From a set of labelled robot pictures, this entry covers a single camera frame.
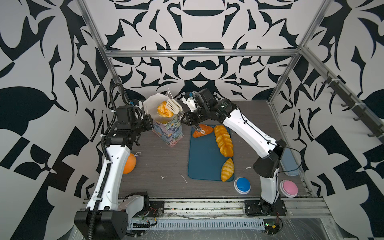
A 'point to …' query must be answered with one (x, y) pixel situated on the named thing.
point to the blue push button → (242, 185)
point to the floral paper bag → (168, 130)
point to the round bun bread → (163, 111)
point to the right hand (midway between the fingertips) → (182, 119)
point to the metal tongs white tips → (174, 107)
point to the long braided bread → (224, 140)
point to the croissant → (227, 170)
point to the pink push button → (288, 189)
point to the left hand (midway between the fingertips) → (150, 116)
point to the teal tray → (205, 159)
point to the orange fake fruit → (130, 164)
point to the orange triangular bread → (207, 129)
